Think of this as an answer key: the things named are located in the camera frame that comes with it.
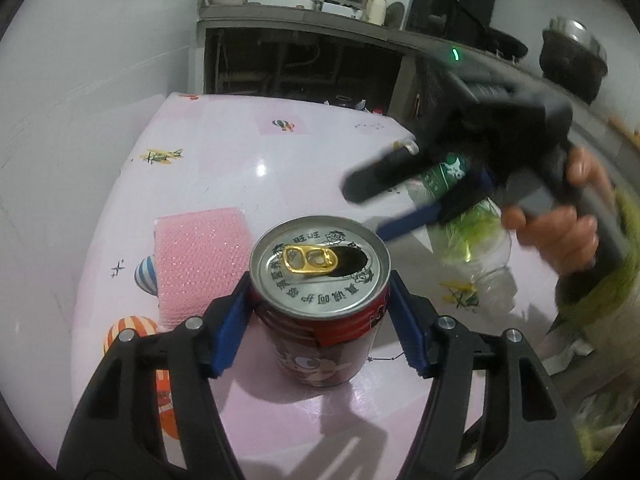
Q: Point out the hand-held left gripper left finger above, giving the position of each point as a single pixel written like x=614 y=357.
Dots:
x=230 y=330

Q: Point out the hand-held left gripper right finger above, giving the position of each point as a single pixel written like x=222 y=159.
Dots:
x=410 y=330

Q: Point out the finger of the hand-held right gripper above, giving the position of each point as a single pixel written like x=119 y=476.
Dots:
x=410 y=220
x=380 y=175

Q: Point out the clear plastic bottle green label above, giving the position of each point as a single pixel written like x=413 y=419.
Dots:
x=475 y=240

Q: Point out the pink bubble wrap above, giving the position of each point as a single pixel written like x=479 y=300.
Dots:
x=195 y=260

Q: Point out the red drink can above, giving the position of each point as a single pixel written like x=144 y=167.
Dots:
x=320 y=350

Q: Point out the person's right hand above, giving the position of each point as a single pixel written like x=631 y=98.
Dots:
x=560 y=235

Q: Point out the cooking oil bottle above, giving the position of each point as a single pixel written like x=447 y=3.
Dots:
x=378 y=111

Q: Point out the black wok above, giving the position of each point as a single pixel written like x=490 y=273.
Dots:
x=505 y=45

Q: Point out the black bin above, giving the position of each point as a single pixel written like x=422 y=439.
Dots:
x=342 y=99

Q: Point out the white mug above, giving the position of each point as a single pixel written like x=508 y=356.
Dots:
x=376 y=10

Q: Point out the concrete kitchen counter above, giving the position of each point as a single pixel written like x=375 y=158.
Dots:
x=300 y=22

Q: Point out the pink printed tablecloth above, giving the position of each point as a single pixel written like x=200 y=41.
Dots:
x=200 y=160

